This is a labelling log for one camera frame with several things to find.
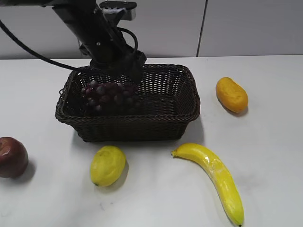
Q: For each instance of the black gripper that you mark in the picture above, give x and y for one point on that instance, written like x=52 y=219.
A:
x=114 y=50

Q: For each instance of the purple grape bunch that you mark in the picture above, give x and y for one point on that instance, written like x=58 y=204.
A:
x=111 y=98

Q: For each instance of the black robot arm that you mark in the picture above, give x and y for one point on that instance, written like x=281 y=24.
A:
x=75 y=14

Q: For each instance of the dark brown woven basket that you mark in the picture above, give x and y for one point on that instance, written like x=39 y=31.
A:
x=168 y=99

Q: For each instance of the yellow banana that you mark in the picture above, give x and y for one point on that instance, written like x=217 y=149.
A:
x=220 y=176

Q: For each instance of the orange mango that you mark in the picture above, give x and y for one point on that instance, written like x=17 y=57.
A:
x=231 y=95

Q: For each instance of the yellow lemon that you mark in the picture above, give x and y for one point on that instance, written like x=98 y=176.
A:
x=107 y=166

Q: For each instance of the red apple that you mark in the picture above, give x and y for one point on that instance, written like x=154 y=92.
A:
x=13 y=158

